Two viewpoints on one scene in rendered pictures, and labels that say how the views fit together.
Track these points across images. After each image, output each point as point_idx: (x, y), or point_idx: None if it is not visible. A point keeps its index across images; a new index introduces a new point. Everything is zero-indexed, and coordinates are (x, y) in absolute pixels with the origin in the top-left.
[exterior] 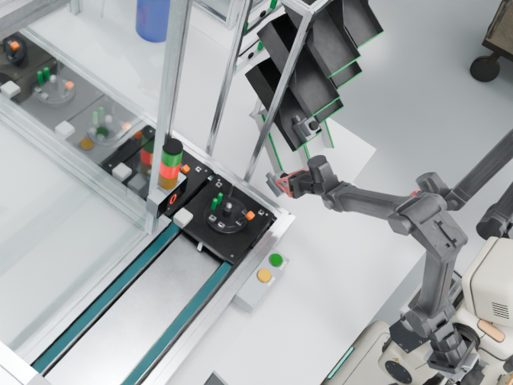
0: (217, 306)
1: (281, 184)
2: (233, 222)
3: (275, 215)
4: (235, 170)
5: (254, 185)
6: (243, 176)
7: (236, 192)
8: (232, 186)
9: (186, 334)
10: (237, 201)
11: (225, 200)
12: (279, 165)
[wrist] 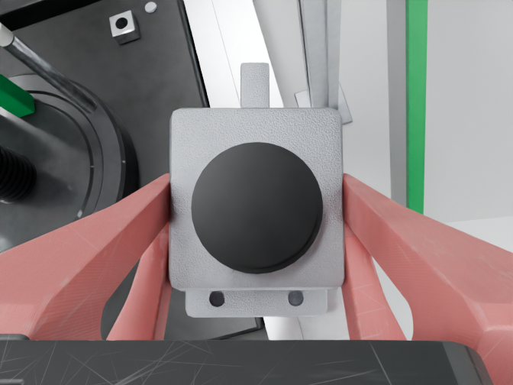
0: None
1: (163, 257)
2: (0, 244)
3: (272, 334)
4: (353, 21)
5: (382, 113)
6: (366, 55)
7: (172, 104)
8: (8, 51)
9: None
10: (111, 150)
11: (63, 114)
12: (407, 50)
